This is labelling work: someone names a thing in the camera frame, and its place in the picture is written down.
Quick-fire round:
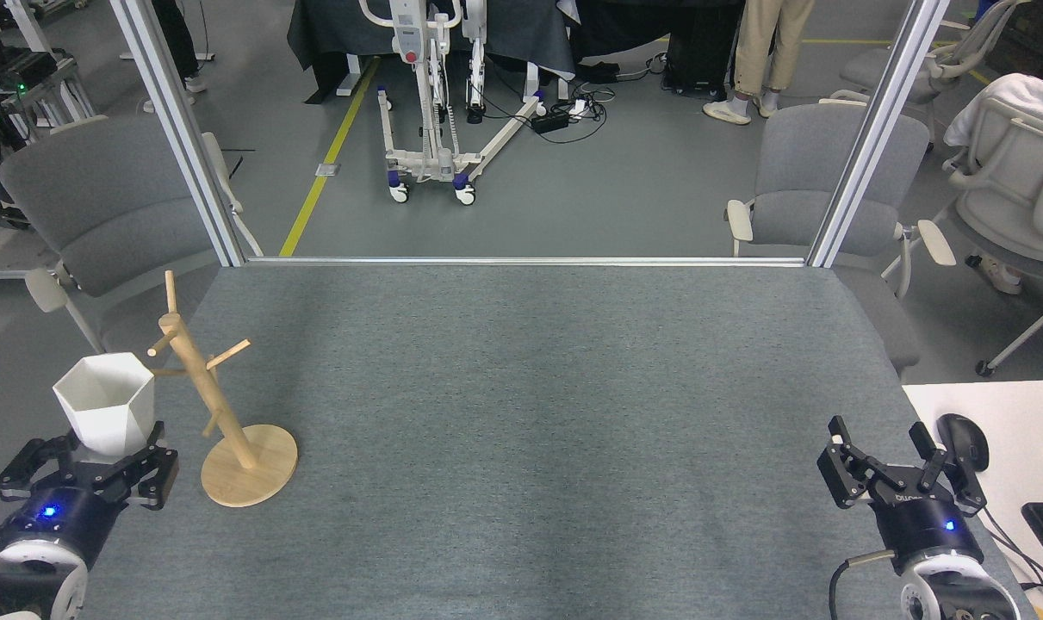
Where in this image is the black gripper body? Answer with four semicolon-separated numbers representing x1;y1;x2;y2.
0;469;130;561
872;495;985;574

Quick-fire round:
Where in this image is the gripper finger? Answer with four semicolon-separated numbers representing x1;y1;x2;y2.
910;422;987;516
99;422;180;511
818;417;897;509
0;435;78;500

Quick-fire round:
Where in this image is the white hexagonal cup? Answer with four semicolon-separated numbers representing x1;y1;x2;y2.
53;351;157;458

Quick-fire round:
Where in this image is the wooden cup rack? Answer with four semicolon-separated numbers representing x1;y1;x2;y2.
146;270;300;509

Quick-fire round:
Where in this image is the black computer mouse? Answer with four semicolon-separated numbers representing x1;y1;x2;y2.
935;413;990;473

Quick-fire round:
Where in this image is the white desk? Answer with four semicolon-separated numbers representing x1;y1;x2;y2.
903;379;1043;620

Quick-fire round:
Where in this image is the grey padded chair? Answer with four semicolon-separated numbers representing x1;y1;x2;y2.
0;115;264;410
726;99;957;380

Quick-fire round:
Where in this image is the white mesh office chair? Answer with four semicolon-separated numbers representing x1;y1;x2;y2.
881;95;1043;378
840;0;1032;152

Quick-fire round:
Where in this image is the metal equipment cart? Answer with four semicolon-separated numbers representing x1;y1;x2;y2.
0;43;96;143

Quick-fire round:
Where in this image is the seated person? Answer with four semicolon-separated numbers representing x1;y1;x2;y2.
943;26;1043;295

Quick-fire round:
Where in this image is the person in dark trousers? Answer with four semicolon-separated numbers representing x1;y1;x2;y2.
142;0;208;115

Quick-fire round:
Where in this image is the white stand on wheels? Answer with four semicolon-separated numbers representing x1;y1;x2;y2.
357;0;548;206

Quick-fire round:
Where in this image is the dark cloth covered table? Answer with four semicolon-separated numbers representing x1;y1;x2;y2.
287;0;575;104

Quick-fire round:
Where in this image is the black mouse cable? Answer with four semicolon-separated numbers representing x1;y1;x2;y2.
973;491;1043;604

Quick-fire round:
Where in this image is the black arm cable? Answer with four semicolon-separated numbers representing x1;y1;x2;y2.
828;551;897;620

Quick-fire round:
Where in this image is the silver frame post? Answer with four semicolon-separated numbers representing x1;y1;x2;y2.
109;0;248;268
807;0;951;268

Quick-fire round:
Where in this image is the silver frame rail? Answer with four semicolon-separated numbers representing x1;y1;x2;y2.
245;256;808;268

